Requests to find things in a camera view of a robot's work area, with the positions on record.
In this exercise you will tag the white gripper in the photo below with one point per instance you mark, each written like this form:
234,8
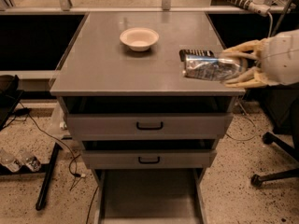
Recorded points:
282,60

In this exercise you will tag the silver blue redbull can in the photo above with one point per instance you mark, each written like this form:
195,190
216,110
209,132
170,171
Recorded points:
212,68

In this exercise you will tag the grey drawer cabinet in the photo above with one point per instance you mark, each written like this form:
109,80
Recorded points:
103,76

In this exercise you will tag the grey bottom drawer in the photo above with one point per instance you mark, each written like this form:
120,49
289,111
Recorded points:
158,196

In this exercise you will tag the grey drawer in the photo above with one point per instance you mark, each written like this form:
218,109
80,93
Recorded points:
93,127
158,196
149,159

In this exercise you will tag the grey top drawer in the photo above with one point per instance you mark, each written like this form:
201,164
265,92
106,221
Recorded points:
93,127

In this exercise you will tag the grey middle drawer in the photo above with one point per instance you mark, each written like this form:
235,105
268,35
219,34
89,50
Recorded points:
149,159

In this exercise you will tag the white power strip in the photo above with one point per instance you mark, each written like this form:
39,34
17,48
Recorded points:
255,6

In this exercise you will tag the black snack bar packet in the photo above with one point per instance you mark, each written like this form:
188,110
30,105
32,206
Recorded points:
195,54

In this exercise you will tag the white bowl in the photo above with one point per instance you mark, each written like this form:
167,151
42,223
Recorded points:
139,39

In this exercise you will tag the black stand base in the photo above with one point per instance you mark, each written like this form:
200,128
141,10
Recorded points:
46,169

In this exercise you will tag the black chair left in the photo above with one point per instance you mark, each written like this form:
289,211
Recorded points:
10,96

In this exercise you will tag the right clear water bottle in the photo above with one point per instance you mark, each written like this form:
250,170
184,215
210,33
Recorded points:
30,160

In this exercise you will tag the clear water bottle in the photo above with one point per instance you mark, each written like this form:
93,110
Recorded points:
9,161
30,160

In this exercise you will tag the left clear water bottle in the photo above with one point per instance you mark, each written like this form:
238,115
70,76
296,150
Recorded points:
9,161

